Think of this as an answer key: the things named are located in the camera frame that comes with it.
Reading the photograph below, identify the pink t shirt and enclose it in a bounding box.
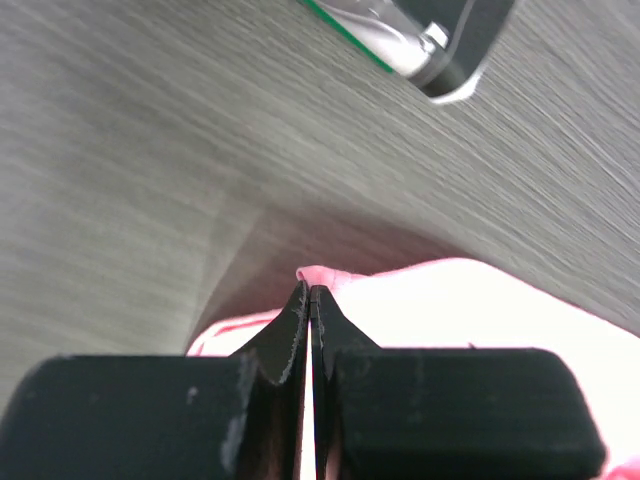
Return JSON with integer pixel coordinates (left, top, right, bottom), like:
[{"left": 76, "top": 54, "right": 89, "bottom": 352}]
[{"left": 184, "top": 257, "right": 640, "bottom": 480}]

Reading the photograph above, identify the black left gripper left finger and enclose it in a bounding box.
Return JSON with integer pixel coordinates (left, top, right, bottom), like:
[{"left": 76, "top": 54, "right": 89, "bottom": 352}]
[{"left": 1, "top": 282, "right": 309, "bottom": 479}]

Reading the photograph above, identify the folded white printed t shirt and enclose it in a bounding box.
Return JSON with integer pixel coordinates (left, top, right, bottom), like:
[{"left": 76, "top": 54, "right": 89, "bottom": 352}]
[{"left": 318, "top": 0, "right": 516, "bottom": 104}]

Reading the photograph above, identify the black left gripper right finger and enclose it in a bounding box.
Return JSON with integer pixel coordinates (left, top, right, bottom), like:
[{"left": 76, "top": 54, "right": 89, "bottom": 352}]
[{"left": 309, "top": 286, "right": 606, "bottom": 479}]

